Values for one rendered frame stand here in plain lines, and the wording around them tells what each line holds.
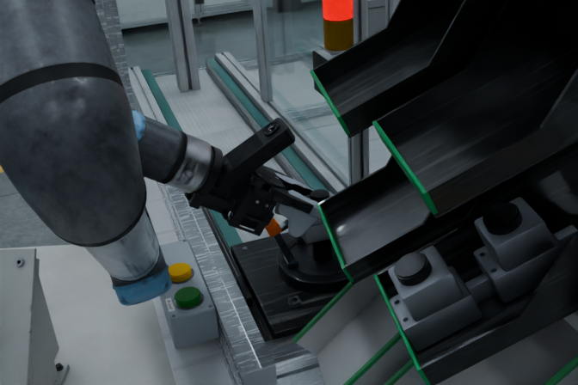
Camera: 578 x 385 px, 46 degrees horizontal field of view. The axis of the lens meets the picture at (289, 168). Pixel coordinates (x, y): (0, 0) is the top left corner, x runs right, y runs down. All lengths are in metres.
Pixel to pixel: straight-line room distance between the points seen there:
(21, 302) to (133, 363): 0.22
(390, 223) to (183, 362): 0.50
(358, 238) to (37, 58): 0.37
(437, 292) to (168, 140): 0.45
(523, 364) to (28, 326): 0.65
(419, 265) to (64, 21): 0.35
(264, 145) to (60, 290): 0.56
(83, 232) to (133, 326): 0.62
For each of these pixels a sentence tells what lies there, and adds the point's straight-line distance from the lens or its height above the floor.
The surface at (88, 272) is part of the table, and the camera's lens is 1.36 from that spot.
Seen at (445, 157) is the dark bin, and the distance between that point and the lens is 0.53.
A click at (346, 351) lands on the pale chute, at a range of 0.86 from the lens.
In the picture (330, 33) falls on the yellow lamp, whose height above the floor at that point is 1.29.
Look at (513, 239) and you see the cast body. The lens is 0.57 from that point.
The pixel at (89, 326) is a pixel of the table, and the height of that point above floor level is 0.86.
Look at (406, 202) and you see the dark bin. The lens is 0.74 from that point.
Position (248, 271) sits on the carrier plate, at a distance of 1.09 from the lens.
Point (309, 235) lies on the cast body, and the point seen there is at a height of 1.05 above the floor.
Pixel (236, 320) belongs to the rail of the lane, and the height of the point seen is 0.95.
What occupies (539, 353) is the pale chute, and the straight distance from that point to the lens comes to 0.70.
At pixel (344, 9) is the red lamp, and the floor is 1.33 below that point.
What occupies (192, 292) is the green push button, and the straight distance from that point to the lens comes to 1.06.
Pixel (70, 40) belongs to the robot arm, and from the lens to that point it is 0.57.
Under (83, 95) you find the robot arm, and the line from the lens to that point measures 0.55.
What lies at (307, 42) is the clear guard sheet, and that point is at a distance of 1.40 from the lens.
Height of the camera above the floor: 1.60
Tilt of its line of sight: 27 degrees down
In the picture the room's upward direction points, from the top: 4 degrees counter-clockwise
